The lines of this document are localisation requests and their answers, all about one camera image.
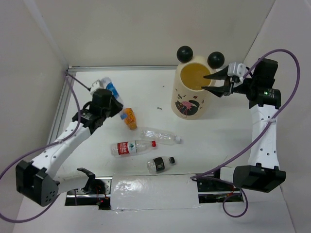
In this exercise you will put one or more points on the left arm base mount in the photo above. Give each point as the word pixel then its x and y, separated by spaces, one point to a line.
pixel 99 196

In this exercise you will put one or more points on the blue label bottle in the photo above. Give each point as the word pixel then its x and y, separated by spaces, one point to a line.
pixel 107 84

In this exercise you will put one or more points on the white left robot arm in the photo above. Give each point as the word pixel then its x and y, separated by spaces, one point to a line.
pixel 37 179

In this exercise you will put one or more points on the small orange plastic bottle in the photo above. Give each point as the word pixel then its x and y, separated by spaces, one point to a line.
pixel 130 120

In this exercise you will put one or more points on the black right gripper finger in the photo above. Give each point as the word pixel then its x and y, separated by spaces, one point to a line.
pixel 219 75
pixel 219 91

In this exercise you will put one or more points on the aluminium frame rail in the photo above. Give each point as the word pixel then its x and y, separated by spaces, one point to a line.
pixel 147 90

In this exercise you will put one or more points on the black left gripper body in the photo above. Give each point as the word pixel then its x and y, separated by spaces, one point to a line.
pixel 114 108

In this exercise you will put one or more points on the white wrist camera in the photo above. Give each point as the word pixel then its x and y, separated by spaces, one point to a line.
pixel 236 69
pixel 95 86

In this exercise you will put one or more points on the clear unlabelled plastic bottle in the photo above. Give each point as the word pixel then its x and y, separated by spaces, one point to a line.
pixel 160 136

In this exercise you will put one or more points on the black label small bottle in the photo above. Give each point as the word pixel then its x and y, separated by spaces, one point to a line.
pixel 160 164

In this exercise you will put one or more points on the cream bin with black ears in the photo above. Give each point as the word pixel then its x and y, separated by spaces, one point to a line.
pixel 189 99

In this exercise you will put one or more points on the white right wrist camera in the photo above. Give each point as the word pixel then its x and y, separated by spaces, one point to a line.
pixel 236 69

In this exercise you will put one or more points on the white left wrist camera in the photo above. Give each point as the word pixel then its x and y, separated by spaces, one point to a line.
pixel 95 86

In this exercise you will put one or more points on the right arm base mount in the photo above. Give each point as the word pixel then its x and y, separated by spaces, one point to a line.
pixel 215 191

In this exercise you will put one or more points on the red label plastic bottle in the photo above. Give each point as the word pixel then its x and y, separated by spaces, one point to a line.
pixel 132 147

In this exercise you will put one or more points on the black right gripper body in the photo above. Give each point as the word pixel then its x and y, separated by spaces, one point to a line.
pixel 242 88

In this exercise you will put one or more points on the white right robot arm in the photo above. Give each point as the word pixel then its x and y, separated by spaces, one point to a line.
pixel 262 172

